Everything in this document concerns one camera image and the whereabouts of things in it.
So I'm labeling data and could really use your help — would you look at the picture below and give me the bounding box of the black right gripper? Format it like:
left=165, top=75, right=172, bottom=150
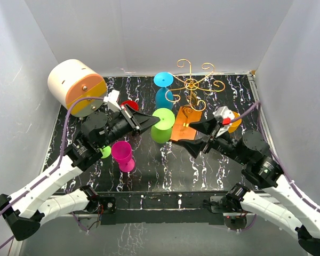
left=179, top=116, right=249, bottom=165

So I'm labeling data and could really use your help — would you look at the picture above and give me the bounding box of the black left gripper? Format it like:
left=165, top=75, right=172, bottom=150
left=98, top=104, right=161, bottom=149

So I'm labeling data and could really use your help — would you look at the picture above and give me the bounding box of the green wine glass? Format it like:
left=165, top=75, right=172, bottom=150
left=100, top=146, right=111, bottom=159
left=150, top=108, right=175, bottom=143

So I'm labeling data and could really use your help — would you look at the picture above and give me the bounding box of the blue wine glass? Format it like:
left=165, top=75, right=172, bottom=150
left=154, top=72, right=174, bottom=110

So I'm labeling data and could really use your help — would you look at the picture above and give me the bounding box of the pink wine glass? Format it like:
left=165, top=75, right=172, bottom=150
left=111, top=141, right=135, bottom=172

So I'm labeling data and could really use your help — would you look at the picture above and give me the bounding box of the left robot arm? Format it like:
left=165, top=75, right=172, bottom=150
left=0, top=106, right=160, bottom=241

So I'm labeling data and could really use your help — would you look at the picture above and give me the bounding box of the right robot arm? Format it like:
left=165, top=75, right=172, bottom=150
left=177, top=119, right=320, bottom=255

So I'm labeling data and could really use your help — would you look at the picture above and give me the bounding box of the red wine glass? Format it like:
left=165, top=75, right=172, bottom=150
left=121, top=100, right=139, bottom=111

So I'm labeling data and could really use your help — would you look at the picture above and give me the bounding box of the wooden rack base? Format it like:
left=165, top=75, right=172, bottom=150
left=170, top=106, right=202, bottom=141

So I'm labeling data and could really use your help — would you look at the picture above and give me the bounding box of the orange wine glass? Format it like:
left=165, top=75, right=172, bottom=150
left=228, top=112, right=242, bottom=133

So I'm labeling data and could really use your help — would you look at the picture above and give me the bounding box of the white drum with coloured lid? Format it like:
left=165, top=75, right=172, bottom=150
left=47, top=59, right=107, bottom=117

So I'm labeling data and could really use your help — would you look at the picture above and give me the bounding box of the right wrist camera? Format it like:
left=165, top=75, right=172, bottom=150
left=213, top=106, right=235, bottom=135

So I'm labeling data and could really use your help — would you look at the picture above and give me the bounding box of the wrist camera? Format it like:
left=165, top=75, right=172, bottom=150
left=213, top=106, right=235, bottom=135
left=103, top=90, right=121, bottom=113

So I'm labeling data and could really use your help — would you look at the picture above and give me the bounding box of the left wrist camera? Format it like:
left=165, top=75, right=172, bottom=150
left=103, top=90, right=121, bottom=113

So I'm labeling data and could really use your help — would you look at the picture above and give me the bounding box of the gold wire glass rack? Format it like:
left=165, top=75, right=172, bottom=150
left=165, top=59, right=226, bottom=112

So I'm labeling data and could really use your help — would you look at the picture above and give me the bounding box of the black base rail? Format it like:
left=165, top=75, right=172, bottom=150
left=69, top=190, right=259, bottom=226

